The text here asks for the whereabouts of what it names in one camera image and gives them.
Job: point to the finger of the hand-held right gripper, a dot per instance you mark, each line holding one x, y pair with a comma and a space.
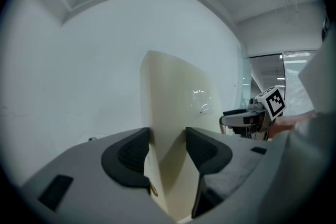
236, 112
233, 120

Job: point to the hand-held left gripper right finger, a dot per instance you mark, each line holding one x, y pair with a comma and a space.
241, 162

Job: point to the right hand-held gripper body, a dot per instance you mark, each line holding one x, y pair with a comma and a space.
274, 102

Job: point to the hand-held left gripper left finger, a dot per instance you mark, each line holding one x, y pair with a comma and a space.
84, 165

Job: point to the cream rectangular board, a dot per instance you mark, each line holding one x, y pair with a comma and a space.
173, 99

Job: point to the person's right forearm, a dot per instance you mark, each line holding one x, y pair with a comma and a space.
288, 122

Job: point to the person's right hand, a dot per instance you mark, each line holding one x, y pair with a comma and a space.
230, 127

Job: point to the white window blinds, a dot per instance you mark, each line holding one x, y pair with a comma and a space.
294, 81

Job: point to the frosted glass door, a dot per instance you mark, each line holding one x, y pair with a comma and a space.
245, 73

